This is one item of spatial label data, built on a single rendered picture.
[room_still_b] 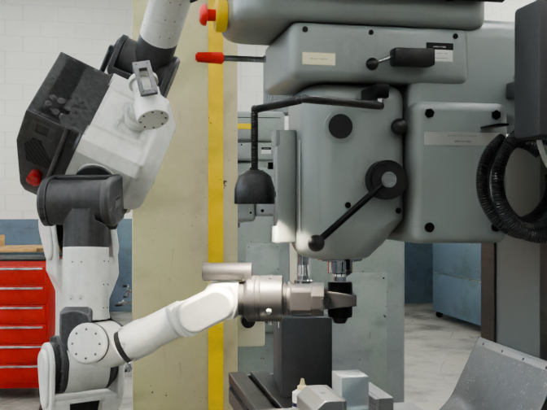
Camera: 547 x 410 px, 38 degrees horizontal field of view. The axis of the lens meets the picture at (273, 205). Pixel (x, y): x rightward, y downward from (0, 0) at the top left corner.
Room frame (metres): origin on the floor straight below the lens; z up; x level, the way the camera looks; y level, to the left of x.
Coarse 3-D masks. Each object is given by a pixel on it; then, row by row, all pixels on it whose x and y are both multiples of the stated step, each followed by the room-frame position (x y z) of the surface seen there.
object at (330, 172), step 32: (352, 96) 1.42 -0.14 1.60; (320, 128) 1.42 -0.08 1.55; (352, 128) 1.42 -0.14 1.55; (384, 128) 1.43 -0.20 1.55; (320, 160) 1.42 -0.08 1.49; (352, 160) 1.42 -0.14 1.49; (320, 192) 1.42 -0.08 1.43; (352, 192) 1.42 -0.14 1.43; (320, 224) 1.42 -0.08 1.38; (352, 224) 1.42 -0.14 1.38; (384, 224) 1.44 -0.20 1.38; (320, 256) 1.46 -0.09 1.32; (352, 256) 1.46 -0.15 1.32
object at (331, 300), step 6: (330, 294) 1.48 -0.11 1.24; (336, 294) 1.48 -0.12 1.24; (342, 294) 1.48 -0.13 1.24; (348, 294) 1.48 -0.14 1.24; (354, 294) 1.49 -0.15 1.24; (324, 300) 1.48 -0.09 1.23; (330, 300) 1.48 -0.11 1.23; (336, 300) 1.48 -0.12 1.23; (342, 300) 1.48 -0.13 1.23; (348, 300) 1.48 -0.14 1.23; (354, 300) 1.48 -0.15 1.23; (330, 306) 1.48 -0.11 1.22; (336, 306) 1.48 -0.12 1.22; (342, 306) 1.48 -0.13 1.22; (348, 306) 1.48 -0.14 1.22; (354, 306) 1.48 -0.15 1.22
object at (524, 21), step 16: (544, 0) 1.20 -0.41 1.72; (528, 16) 1.23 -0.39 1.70; (544, 16) 1.20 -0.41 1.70; (528, 32) 1.23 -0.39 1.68; (544, 32) 1.20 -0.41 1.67; (528, 48) 1.23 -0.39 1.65; (544, 48) 1.20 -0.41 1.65; (528, 64) 1.23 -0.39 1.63; (544, 64) 1.20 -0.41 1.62; (528, 80) 1.23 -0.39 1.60; (544, 80) 1.20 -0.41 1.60; (528, 96) 1.23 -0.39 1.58; (544, 96) 1.20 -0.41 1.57; (528, 112) 1.23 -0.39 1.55; (544, 112) 1.20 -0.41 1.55; (528, 128) 1.23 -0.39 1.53; (544, 128) 1.20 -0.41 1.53
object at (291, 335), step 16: (288, 320) 1.85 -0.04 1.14; (304, 320) 1.85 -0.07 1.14; (320, 320) 1.86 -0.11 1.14; (288, 336) 1.85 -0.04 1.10; (304, 336) 1.85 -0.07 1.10; (320, 336) 1.86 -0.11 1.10; (288, 352) 1.85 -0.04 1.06; (304, 352) 1.85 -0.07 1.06; (320, 352) 1.86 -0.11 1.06; (288, 368) 1.85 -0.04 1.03; (304, 368) 1.85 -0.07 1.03; (320, 368) 1.86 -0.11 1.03; (288, 384) 1.85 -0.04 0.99; (320, 384) 1.86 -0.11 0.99
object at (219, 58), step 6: (198, 54) 1.55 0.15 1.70; (204, 54) 1.55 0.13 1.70; (210, 54) 1.56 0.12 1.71; (216, 54) 1.56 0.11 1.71; (222, 54) 1.56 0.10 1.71; (198, 60) 1.55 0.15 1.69; (204, 60) 1.56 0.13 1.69; (210, 60) 1.56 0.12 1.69; (216, 60) 1.56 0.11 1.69; (222, 60) 1.56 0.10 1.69; (228, 60) 1.57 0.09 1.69; (234, 60) 1.57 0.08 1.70; (240, 60) 1.57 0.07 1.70; (246, 60) 1.58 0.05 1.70; (252, 60) 1.58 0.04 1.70; (258, 60) 1.58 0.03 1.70; (264, 60) 1.58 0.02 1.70
